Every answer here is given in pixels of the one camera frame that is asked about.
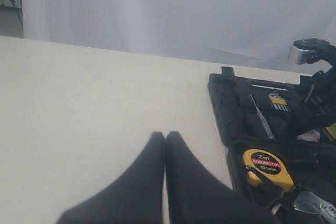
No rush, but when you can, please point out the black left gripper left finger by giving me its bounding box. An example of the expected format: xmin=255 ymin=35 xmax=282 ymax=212
xmin=57 ymin=132 xmax=165 ymax=223

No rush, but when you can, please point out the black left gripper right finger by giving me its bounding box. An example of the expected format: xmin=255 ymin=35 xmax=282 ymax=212
xmin=165 ymin=131 xmax=280 ymax=224

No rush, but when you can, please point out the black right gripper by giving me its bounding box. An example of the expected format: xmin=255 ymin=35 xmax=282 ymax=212
xmin=287 ymin=48 xmax=335 ymax=136

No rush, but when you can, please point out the black electrical tape roll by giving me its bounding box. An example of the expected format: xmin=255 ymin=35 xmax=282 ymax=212
xmin=297 ymin=130 xmax=321 ymax=142

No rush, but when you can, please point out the yellow tape measure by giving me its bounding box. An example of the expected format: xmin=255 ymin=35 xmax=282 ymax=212
xmin=243 ymin=148 xmax=294 ymax=193

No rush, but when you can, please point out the black plastic tool case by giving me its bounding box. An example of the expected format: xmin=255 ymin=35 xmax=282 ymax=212
xmin=208 ymin=67 xmax=335 ymax=223

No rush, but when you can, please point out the right yellow black screwdriver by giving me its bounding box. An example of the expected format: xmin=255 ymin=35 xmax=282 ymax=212
xmin=324 ymin=124 xmax=336 ymax=141

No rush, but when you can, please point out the yellow hex key set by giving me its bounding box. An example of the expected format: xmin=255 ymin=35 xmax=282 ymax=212
xmin=268 ymin=93 xmax=290 ymax=112

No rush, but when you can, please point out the chrome adjustable wrench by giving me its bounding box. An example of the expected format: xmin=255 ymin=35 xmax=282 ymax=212
xmin=293 ymin=191 xmax=335 ymax=223

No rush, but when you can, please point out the clear handled tester screwdriver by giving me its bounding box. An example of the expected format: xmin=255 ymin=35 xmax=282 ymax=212
xmin=249 ymin=93 xmax=275 ymax=139

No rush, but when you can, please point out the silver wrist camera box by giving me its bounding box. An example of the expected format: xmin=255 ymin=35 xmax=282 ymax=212
xmin=287 ymin=38 xmax=331 ymax=65

